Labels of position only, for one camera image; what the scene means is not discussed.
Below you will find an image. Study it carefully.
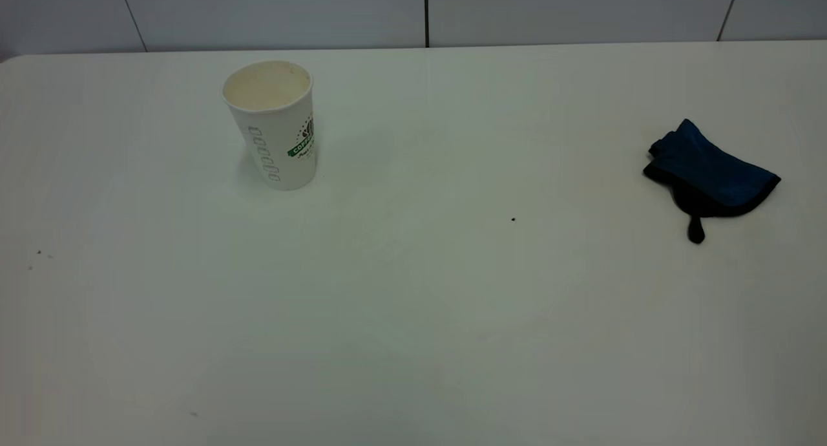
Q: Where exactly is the white paper coffee cup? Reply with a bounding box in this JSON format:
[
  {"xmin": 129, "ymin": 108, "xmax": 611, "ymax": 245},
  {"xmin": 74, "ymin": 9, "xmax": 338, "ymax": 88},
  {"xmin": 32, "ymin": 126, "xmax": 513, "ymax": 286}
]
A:
[{"xmin": 222, "ymin": 59, "xmax": 318, "ymax": 191}]

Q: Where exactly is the blue cloth with black trim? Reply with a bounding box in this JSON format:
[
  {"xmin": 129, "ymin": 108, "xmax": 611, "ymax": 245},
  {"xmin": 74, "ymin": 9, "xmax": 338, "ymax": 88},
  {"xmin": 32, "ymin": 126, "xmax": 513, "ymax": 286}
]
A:
[{"xmin": 642, "ymin": 118, "xmax": 782, "ymax": 245}]

